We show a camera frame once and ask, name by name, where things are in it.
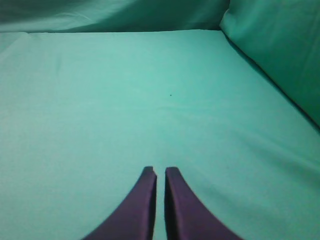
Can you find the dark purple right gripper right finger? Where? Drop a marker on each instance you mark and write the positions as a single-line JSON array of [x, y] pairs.
[[186, 217]]

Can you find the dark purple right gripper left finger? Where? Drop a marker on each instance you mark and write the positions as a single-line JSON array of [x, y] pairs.
[[134, 218]]

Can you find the green table cloth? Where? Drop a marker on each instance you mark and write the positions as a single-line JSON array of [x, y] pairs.
[[81, 114]]

